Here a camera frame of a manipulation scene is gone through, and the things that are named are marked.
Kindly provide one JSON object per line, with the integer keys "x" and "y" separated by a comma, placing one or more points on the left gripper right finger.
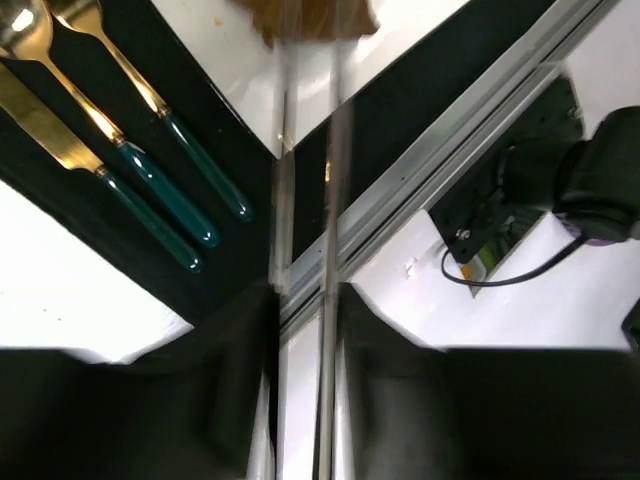
{"x": 483, "y": 413}

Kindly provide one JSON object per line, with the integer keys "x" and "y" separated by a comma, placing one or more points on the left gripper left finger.
{"x": 185, "y": 410}

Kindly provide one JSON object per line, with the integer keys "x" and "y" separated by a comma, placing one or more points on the silver metal tongs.
{"x": 335, "y": 176}

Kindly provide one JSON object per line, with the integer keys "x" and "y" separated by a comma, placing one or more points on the dark brown chocolate bread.
{"x": 309, "y": 21}

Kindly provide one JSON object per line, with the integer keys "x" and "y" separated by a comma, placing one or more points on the black placemat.
{"x": 116, "y": 213}

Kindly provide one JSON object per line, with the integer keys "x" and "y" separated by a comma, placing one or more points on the white square plate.
{"x": 220, "y": 37}

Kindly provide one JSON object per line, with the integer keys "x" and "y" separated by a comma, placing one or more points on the aluminium rail frame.
{"x": 450, "y": 140}

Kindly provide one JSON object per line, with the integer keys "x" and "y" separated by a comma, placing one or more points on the gold knife teal handle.
{"x": 62, "y": 144}

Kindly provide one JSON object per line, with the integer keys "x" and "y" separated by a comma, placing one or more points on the gold fork teal handle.
{"x": 85, "y": 16}

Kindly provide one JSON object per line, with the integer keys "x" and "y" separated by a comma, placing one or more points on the gold spoon teal handle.
{"x": 26, "y": 35}

